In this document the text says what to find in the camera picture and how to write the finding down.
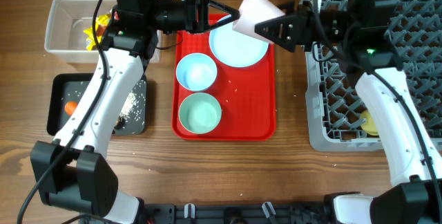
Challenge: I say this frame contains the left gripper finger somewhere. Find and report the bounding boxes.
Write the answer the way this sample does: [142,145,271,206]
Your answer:
[198,10,240,33]
[200,0,240,15]

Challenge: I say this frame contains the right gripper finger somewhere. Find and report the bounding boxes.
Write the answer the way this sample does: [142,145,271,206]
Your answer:
[277,1,297,13]
[255,13,307,53]

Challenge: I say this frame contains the pink plastic cup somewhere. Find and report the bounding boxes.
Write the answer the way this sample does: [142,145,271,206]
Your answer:
[232,0,285,44]

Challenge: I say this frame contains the light blue plate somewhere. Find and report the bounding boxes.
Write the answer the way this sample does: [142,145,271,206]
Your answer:
[209,22,269,68]

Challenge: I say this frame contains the yellow foil wrapper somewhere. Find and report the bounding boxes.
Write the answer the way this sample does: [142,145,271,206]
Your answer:
[82,12,112,51]

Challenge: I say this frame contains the light blue bowl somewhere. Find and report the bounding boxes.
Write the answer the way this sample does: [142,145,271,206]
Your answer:
[175,53,218,92]

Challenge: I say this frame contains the white rice pile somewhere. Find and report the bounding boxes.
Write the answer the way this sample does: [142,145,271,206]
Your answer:
[119,80,147,121]

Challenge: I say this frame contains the yellow plastic cup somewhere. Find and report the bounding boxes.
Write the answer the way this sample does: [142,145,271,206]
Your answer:
[359,110,378,136]

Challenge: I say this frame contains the green bowl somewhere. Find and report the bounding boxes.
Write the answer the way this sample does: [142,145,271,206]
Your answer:
[178,93,222,135]

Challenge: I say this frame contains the brown food scrap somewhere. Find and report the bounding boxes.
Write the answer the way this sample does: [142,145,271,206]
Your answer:
[114,116,125,129]

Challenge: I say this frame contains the orange carrot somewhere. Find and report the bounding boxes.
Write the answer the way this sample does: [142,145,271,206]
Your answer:
[64,101,78,116]

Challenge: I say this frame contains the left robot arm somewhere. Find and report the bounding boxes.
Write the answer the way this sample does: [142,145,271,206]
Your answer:
[30,0,240,223]

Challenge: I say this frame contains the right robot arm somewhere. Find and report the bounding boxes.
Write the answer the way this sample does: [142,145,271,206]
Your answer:
[254,0,441,223]

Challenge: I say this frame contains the grey dishwasher rack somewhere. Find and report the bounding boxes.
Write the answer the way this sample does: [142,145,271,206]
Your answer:
[305,0,441,152]

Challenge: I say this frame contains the clear plastic bin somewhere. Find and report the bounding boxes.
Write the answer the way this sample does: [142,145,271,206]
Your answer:
[44,0,162,64]

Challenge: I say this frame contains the red serving tray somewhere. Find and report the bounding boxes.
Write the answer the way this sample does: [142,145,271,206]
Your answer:
[171,32,276,141]

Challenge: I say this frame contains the black plastic tray bin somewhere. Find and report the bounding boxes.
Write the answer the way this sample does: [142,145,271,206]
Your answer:
[46,73,147,136]

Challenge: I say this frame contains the right black cable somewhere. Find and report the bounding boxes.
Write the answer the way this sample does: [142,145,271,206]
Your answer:
[310,0,442,218]

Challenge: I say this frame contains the black cable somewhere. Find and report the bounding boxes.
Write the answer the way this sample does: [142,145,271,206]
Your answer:
[16,0,175,224]
[310,0,442,218]

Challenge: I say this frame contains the left black cable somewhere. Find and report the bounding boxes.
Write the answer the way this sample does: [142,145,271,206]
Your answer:
[16,0,175,224]

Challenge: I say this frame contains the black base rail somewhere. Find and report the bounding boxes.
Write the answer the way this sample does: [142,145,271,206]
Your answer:
[131,202,340,224]

